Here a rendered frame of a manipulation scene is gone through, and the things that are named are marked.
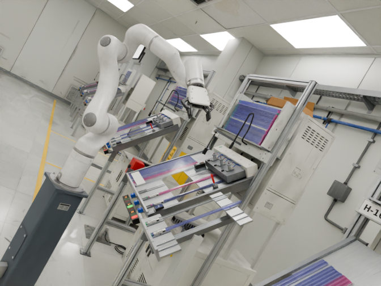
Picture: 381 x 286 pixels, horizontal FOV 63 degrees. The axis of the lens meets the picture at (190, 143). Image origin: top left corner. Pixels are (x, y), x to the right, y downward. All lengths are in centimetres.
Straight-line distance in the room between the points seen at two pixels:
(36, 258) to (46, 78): 883
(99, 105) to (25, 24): 893
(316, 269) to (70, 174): 119
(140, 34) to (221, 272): 157
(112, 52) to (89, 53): 878
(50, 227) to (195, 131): 202
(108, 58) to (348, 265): 138
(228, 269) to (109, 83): 143
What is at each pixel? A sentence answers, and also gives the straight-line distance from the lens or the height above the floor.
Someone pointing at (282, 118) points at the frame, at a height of 160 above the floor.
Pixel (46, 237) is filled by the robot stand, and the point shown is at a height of 43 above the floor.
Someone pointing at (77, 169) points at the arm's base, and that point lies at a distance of 167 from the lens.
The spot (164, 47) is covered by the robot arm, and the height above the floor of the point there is 155.
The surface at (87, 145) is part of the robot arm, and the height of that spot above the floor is 94.
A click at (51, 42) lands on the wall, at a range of 1039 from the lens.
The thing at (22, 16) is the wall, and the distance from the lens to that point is 1048.
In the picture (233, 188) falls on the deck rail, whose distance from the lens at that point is 198.
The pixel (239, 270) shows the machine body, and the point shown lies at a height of 58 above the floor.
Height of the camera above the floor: 127
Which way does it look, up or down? 3 degrees down
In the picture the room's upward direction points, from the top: 30 degrees clockwise
